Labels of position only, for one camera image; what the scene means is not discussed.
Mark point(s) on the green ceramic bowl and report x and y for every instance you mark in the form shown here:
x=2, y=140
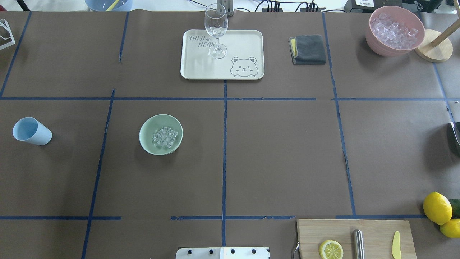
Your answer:
x=152, y=125

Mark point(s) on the light blue plastic cup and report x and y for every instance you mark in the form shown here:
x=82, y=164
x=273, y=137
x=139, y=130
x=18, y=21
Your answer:
x=31, y=131

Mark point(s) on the ice cubes in bowl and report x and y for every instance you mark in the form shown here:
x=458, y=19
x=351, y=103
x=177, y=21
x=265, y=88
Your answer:
x=165, y=137

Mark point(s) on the blue bowl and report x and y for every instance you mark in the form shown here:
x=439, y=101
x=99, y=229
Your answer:
x=102, y=5

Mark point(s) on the pink bowl of ice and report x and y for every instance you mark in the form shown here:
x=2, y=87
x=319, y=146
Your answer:
x=394, y=31

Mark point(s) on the metal ice scoop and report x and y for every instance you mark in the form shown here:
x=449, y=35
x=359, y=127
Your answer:
x=454, y=133

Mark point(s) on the cream bear tray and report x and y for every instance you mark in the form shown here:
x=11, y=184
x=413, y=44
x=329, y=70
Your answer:
x=244, y=60

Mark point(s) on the grey folded cloth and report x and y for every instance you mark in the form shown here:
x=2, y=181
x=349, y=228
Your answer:
x=307, y=50

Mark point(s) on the clear wine glass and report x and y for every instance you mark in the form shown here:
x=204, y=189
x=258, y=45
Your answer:
x=216, y=25

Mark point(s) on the black power strip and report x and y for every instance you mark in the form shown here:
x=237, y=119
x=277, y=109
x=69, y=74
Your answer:
x=289, y=6

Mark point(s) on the half lemon slice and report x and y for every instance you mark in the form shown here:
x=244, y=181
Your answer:
x=331, y=249

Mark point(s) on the yellow plastic fork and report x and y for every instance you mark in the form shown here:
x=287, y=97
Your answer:
x=112, y=6

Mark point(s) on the wooden cutting board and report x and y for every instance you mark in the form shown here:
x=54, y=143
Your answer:
x=377, y=237

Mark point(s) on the yellow plastic knife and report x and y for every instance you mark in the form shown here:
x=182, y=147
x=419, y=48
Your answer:
x=396, y=246

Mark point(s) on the yellow lemon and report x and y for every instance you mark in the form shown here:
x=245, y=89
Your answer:
x=451, y=229
x=437, y=208

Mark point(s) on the green lime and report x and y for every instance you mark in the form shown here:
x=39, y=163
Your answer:
x=455, y=204

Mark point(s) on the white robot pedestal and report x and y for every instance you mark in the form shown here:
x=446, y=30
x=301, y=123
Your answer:
x=249, y=252

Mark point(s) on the white wire cup rack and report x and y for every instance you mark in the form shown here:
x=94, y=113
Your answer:
x=6, y=35

